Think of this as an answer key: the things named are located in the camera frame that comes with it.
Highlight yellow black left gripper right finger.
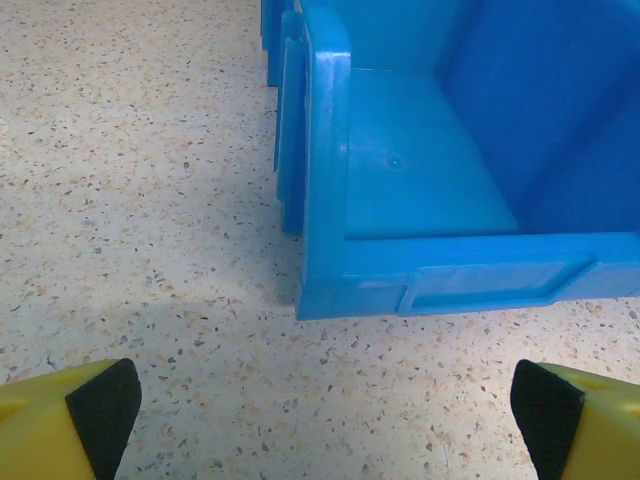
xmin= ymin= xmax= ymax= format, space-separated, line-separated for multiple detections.
xmin=509 ymin=358 xmax=640 ymax=480

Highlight blue plastic bin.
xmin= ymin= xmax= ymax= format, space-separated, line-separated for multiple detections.
xmin=273 ymin=0 xmax=640 ymax=322
xmin=259 ymin=0 xmax=301 ymax=87

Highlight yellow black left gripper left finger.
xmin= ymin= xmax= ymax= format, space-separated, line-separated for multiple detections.
xmin=0 ymin=357 xmax=144 ymax=480

